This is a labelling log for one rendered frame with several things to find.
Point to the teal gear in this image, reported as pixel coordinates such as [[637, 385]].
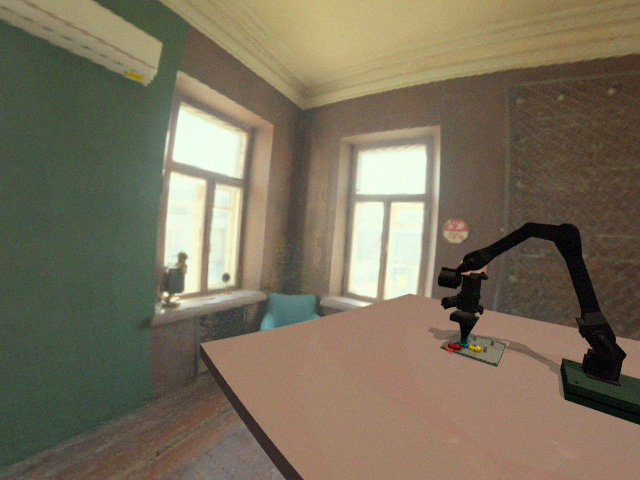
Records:
[[463, 342]]

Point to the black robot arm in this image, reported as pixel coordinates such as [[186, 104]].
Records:
[[604, 361]]

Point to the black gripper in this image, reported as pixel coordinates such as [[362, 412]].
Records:
[[466, 317]]

